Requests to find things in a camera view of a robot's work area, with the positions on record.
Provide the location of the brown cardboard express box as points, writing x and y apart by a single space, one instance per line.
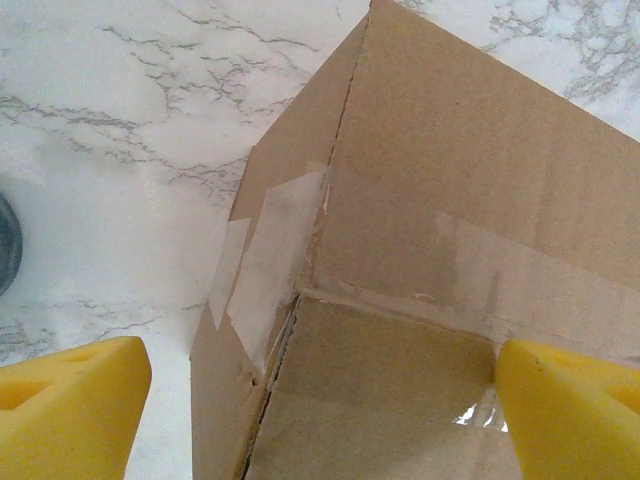
425 200

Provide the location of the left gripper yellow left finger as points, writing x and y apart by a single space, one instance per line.
65 420

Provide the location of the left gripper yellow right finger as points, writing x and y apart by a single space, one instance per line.
575 415

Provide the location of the dark blue mug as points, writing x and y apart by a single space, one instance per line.
7 245

